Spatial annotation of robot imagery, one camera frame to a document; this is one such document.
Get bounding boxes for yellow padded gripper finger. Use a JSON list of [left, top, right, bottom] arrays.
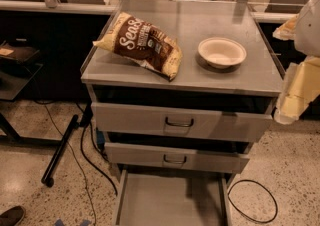
[[274, 56, 320, 125], [272, 14, 298, 41]]

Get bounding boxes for brown and yellow chip bag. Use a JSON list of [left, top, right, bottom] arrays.
[[93, 12, 183, 80]]

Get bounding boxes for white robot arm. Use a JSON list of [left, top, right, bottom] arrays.
[[273, 0, 320, 125]]

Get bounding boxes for top grey drawer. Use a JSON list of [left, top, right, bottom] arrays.
[[92, 102, 272, 142]]

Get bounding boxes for middle grey drawer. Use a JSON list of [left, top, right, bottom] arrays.
[[105, 143, 249, 174]]

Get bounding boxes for grey metal drawer cabinet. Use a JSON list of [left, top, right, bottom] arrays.
[[79, 0, 293, 226]]

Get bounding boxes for bottom grey open drawer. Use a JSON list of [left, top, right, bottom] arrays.
[[112, 168, 232, 226]]

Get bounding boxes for white paper bowl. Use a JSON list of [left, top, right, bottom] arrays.
[[198, 37, 247, 69]]

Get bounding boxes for dark side table left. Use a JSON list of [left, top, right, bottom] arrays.
[[0, 41, 41, 146]]

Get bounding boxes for black stand leg with wheel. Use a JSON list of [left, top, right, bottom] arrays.
[[41, 115, 78, 188]]

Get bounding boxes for dark shoe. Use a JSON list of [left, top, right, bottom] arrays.
[[0, 206, 26, 226]]

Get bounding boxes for black cable loop on floor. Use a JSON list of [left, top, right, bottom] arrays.
[[227, 179, 279, 224]]

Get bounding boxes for black cable left of cabinet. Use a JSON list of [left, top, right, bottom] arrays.
[[74, 102, 119, 198]]

